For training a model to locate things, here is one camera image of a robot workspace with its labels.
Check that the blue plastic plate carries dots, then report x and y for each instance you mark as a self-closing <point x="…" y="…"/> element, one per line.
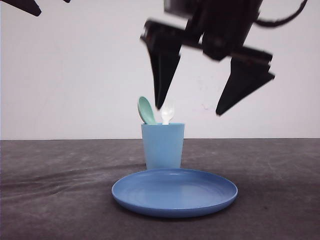
<point x="174" y="193"/>

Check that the grey table mat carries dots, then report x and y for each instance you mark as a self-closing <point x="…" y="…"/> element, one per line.
<point x="61" y="190"/>

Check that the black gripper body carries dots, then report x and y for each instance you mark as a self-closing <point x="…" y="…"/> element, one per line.
<point x="217" y="27"/>

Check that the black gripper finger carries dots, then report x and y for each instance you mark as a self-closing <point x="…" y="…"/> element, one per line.
<point x="163" y="65"/>
<point x="28" y="6"/>
<point x="245" y="78"/>

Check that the mint green plastic spoon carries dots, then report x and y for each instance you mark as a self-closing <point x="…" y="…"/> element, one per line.
<point x="145" y="111"/>

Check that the white plastic fork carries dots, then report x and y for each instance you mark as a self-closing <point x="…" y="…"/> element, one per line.
<point x="167" y="112"/>

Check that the light blue plastic cup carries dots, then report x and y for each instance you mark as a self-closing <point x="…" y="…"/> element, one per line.
<point x="163" y="145"/>

